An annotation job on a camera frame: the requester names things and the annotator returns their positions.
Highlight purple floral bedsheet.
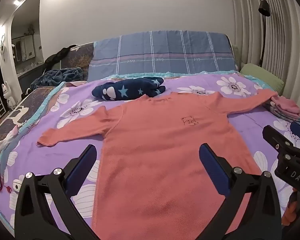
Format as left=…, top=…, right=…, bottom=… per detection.
left=0, top=73, right=300, bottom=240

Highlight green pillow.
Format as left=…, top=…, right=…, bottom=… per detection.
left=232, top=45, right=241, bottom=71
left=240, top=63, right=285, bottom=97

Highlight person's right hand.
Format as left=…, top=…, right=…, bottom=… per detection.
left=282, top=192, right=299, bottom=227

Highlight white wall clock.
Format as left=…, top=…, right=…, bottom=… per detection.
left=0, top=34, right=7, bottom=60

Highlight white cat figure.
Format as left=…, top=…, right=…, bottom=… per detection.
left=1, top=81, right=17, bottom=110

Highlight dark blue fuzzy blanket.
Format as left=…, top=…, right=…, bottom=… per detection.
left=30, top=67, right=84, bottom=90

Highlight black floor lamp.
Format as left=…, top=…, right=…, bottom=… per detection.
left=258, top=0, right=271, bottom=68

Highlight arched wall opening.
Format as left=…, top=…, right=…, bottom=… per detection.
left=11, top=0, right=44, bottom=75

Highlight beige pleated curtain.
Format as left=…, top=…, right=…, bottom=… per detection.
left=228, top=0, right=300, bottom=100

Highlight blue plaid quilt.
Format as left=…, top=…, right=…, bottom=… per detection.
left=87, top=30, right=240, bottom=82

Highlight white plush toy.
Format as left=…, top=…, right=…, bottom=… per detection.
left=0, top=126, right=18, bottom=151

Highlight black garment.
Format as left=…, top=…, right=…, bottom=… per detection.
left=44, top=45, right=78, bottom=70

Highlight folded pink garment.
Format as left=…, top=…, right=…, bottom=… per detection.
left=271, top=96, right=300, bottom=117

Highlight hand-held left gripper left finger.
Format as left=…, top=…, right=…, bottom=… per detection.
left=14, top=144, right=100, bottom=240

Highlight folded floral clothes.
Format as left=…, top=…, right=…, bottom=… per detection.
left=262, top=102, right=300, bottom=121

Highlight pink long-sleeved shirt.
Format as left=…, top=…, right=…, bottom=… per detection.
left=37, top=89, right=279, bottom=235

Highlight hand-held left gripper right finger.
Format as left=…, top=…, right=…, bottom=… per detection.
left=197, top=144, right=283, bottom=240

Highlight navy star print cloth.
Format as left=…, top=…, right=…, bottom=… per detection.
left=92, top=77, right=166, bottom=101

